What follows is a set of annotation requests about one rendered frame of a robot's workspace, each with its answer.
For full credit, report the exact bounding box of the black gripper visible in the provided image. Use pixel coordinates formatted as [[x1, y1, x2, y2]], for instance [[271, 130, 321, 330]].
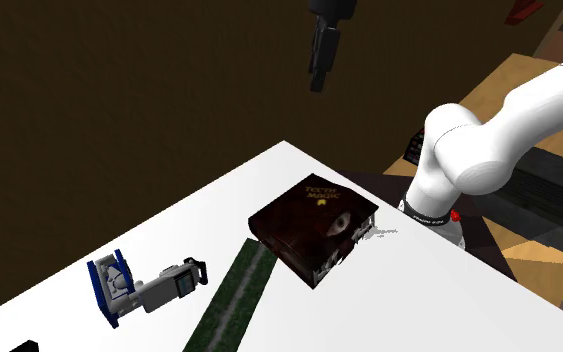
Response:
[[308, 0, 359, 94]]

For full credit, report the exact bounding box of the black box with red print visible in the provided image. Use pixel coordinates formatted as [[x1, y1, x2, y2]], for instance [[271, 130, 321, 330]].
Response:
[[402, 127, 426, 166]]

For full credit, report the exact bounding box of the dark red book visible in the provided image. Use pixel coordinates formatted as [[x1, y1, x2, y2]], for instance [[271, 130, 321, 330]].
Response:
[[247, 172, 380, 291]]

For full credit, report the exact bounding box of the red flat object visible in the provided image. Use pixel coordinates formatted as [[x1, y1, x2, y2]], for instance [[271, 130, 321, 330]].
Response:
[[504, 0, 546, 27]]

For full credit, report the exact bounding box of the long green flat strip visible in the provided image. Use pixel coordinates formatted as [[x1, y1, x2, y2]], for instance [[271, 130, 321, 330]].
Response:
[[181, 237, 279, 352]]

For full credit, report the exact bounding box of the blue and white toy robot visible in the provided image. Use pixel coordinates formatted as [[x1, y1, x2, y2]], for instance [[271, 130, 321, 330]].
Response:
[[86, 248, 210, 330]]

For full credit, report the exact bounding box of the small black block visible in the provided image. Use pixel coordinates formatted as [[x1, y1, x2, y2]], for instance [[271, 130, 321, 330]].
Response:
[[8, 339, 40, 352]]

